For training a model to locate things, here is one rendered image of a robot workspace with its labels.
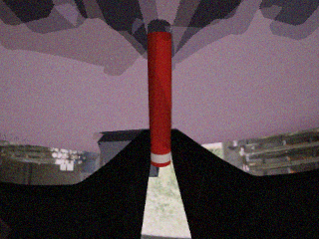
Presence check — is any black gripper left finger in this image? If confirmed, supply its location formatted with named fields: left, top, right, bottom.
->
left=0, top=130, right=152, bottom=239

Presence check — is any dark red peg with white band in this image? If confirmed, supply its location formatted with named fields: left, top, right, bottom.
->
left=148, top=31, right=171, bottom=167

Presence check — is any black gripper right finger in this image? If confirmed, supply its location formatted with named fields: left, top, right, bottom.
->
left=170, top=128, right=319, bottom=239

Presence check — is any grey sloped panel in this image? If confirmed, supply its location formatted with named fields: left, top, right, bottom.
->
left=97, top=132, right=160, bottom=176

